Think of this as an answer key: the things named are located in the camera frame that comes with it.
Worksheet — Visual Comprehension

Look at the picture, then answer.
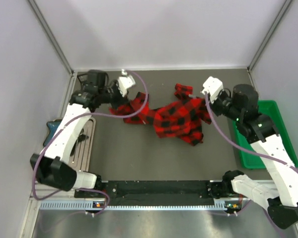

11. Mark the red black plaid shirt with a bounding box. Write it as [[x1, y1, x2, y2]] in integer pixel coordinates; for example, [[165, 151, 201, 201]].
[[123, 83, 212, 146]]

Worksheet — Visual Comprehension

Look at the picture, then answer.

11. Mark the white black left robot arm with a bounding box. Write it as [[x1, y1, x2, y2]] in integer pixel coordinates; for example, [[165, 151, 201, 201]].
[[30, 70, 136, 191]]

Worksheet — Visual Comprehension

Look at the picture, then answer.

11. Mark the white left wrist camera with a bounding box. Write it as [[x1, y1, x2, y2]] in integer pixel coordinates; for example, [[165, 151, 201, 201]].
[[117, 69, 136, 97]]

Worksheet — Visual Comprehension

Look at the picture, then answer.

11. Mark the slotted grey cable duct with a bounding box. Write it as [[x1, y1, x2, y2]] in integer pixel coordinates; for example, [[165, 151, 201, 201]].
[[39, 200, 243, 211]]

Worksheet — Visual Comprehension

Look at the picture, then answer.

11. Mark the small black brooch box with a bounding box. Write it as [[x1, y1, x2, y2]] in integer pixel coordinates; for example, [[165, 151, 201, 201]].
[[77, 72, 87, 87]]

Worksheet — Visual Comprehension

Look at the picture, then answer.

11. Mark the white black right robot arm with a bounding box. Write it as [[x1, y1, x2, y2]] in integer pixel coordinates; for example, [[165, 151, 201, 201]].
[[201, 78, 298, 229]]

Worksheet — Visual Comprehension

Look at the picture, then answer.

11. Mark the green plastic bin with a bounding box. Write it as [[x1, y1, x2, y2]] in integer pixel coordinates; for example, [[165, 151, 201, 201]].
[[232, 100, 298, 170]]

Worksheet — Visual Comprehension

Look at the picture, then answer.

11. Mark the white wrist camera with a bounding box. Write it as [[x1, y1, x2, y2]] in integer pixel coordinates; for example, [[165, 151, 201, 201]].
[[201, 76, 224, 104], [117, 69, 136, 97]]

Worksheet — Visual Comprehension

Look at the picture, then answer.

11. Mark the blue star-shaped dish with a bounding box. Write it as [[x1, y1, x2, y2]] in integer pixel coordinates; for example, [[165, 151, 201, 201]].
[[43, 119, 62, 147]]

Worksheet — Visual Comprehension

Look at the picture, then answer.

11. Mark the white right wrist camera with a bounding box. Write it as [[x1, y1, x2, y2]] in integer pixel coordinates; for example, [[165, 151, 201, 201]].
[[201, 76, 224, 104]]

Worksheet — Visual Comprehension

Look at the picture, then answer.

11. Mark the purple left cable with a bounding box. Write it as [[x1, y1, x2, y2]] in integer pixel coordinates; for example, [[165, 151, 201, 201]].
[[32, 69, 149, 214]]

